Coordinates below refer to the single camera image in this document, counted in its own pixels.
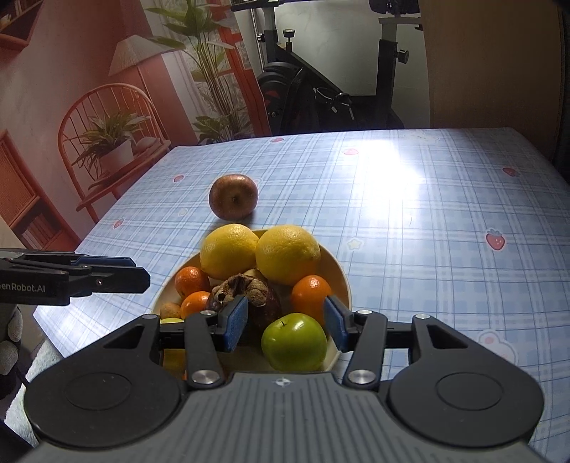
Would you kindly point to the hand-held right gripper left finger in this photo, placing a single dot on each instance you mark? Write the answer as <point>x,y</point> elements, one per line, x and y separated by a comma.
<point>238,325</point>

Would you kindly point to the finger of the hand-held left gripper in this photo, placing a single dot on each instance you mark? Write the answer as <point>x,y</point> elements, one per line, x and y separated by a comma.
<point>107,261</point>
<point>115,280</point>

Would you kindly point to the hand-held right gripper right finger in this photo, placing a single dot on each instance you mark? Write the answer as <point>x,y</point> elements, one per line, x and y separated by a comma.
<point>334,325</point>

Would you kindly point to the dark purple mangosteen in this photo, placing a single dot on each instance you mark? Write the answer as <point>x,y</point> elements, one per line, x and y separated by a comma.
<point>267,311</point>

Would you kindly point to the oval mandarin orange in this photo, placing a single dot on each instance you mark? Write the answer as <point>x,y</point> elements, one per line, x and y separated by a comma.
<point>309,296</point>

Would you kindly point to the green apple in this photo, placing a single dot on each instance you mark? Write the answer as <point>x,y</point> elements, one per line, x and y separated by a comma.
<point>171,320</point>
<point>294,343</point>

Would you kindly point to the small mandarin orange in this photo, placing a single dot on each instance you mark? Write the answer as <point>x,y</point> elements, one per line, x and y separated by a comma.
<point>191,280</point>
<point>193,306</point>

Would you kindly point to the pale yellow bowl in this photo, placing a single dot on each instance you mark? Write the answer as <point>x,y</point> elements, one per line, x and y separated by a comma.
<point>331,262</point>

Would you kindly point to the large yellow citrus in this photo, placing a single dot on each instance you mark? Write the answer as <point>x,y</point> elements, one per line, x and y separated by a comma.
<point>287,256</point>
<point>227,251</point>

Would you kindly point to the person's left hand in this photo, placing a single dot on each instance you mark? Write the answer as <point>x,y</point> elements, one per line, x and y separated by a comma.
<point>9,338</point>

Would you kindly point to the light fluffy rug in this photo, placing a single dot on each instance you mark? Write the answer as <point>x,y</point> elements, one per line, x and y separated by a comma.
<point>42,360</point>

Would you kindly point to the blue plaid tablecloth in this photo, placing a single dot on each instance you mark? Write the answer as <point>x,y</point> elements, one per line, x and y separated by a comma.
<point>400,222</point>

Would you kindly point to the reddish brown apple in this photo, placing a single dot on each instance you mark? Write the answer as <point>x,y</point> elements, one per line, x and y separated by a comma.
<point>234,196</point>

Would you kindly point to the black exercise bike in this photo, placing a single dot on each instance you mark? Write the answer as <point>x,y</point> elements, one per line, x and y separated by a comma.
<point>294,89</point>

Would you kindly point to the brown wooden panel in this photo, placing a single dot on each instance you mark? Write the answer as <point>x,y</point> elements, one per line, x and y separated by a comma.
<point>490,62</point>

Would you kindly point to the wall poster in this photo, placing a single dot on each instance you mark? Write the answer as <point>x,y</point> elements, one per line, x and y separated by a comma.
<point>44,89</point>

